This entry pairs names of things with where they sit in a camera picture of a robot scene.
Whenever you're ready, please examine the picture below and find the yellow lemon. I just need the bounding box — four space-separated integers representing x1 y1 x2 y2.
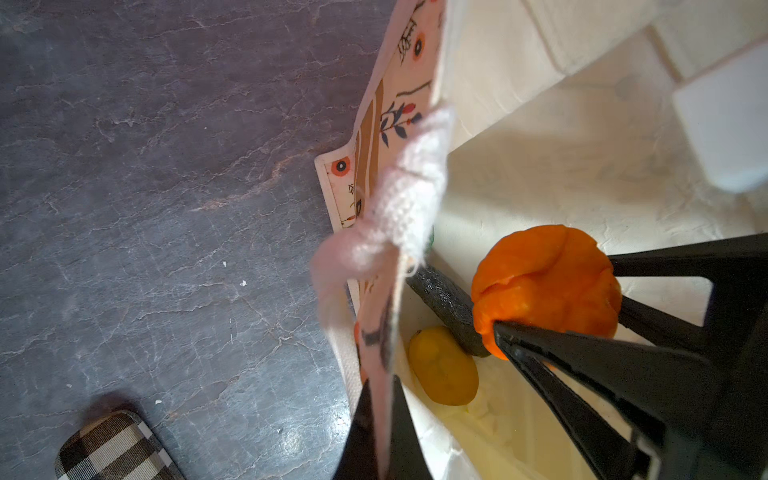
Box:
407 326 479 406

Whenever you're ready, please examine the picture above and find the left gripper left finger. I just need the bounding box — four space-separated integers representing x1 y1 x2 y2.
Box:
332 381 375 480

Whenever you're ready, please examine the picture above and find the cream canvas grocery bag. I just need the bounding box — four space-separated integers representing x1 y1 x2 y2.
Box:
310 0 768 480

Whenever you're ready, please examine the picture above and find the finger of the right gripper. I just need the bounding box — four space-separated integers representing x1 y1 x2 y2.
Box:
494 234 767 479

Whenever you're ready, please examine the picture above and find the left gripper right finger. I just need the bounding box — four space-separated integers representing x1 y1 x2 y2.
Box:
388 376 433 480

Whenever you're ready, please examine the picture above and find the plaid case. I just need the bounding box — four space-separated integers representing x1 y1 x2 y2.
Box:
54 410 184 480

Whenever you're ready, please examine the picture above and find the orange pumpkin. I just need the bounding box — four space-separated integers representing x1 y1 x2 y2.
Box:
471 225 622 359

